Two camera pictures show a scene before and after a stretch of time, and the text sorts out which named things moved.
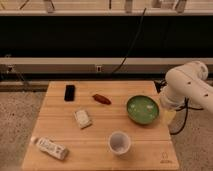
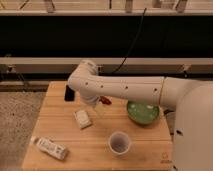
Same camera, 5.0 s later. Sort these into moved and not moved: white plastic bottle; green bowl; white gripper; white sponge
Moved: white gripper
Not moved: white sponge; white plastic bottle; green bowl
